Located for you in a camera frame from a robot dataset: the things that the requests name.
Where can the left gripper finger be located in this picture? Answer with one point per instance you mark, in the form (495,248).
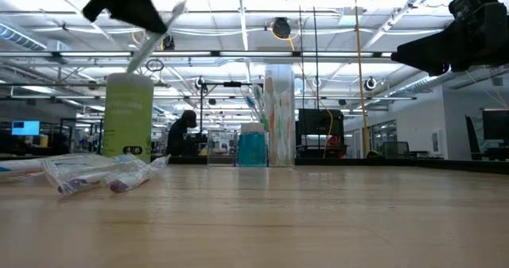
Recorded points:
(139,19)
(153,17)

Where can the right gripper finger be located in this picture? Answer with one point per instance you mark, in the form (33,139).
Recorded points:
(433,66)
(429,47)

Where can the bagged blue toothbrush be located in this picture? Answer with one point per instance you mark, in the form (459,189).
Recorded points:
(250,103)
(4,169)

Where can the clear plastic organizer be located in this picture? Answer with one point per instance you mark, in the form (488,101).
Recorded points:
(222,148)

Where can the blue mouthwash bottle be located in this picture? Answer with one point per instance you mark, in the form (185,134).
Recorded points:
(264,152)
(242,152)
(253,140)

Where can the bagged purple toothbrush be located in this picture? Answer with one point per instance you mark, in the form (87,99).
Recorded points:
(127,180)
(79,178)

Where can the black desk monitor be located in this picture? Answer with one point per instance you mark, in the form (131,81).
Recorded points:
(497,125)

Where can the mesh office chair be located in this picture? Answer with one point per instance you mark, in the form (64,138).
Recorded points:
(395,149)

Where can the long ceiling light bar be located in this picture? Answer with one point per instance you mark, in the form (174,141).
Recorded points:
(238,53)

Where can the green wipes canister white lid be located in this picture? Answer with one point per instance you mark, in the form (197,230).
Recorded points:
(127,121)

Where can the person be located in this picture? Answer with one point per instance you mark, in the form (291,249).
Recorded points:
(181,137)

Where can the black screen on cart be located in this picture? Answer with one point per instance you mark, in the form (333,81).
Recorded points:
(318,121)

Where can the white building column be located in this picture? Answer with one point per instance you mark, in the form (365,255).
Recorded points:
(286,71)

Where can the yellow container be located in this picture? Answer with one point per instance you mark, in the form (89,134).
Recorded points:
(43,140)

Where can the computer monitor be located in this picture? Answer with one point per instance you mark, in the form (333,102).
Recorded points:
(25,127)

